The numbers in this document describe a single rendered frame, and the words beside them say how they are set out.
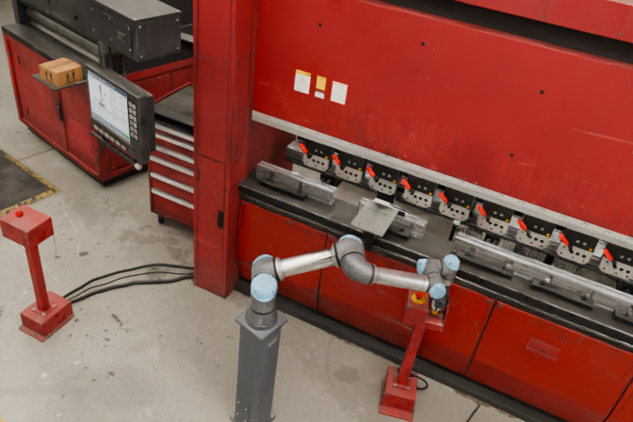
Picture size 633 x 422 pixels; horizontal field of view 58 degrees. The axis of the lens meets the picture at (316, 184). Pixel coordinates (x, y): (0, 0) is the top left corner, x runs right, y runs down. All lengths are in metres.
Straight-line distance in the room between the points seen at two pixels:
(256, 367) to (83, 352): 1.23
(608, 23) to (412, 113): 0.92
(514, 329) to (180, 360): 1.89
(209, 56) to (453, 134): 1.29
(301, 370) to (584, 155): 1.97
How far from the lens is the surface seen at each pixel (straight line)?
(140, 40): 2.68
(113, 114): 2.99
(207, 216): 3.55
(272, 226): 3.45
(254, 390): 3.01
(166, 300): 3.93
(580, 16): 2.59
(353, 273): 2.56
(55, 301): 3.86
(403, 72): 2.81
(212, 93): 3.11
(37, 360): 3.74
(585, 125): 2.75
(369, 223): 3.03
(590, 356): 3.31
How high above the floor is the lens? 2.80
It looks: 34 degrees down
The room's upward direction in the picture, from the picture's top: 8 degrees clockwise
